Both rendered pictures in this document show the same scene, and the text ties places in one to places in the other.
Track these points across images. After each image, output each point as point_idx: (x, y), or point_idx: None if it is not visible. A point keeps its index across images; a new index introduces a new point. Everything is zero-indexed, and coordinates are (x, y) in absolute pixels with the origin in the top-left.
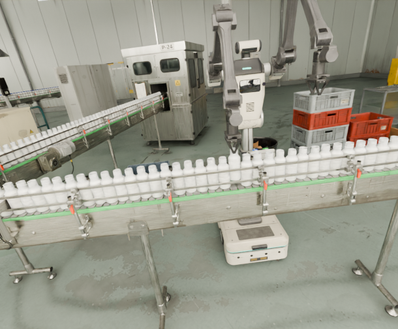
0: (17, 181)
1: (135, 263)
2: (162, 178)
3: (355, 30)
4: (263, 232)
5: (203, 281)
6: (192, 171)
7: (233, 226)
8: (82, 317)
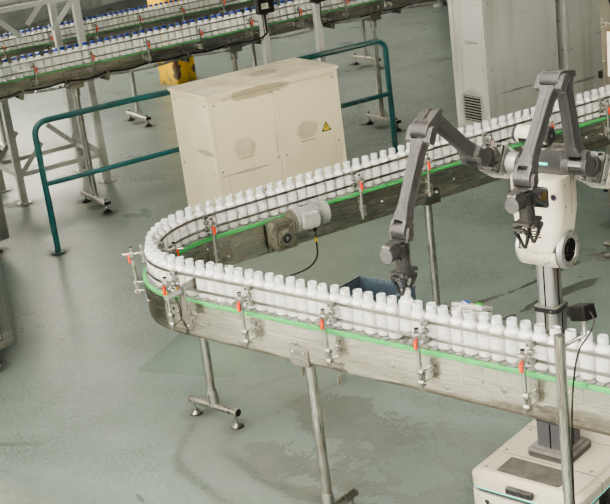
0: (229, 255)
1: (351, 457)
2: (327, 301)
3: None
4: (550, 476)
5: None
6: (359, 303)
7: (514, 451)
8: (244, 483)
